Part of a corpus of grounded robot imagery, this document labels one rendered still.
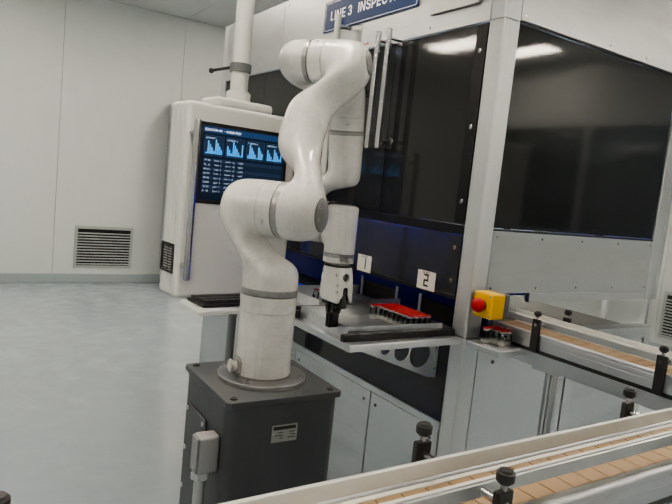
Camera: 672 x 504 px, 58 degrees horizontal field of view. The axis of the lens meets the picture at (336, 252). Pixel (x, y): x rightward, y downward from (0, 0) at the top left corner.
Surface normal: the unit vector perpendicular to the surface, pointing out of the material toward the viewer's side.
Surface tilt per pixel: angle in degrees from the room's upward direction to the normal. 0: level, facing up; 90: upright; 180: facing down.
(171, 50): 90
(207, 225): 90
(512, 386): 90
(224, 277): 90
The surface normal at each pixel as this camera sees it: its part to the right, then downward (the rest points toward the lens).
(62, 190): 0.54, 0.15
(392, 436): -0.84, -0.03
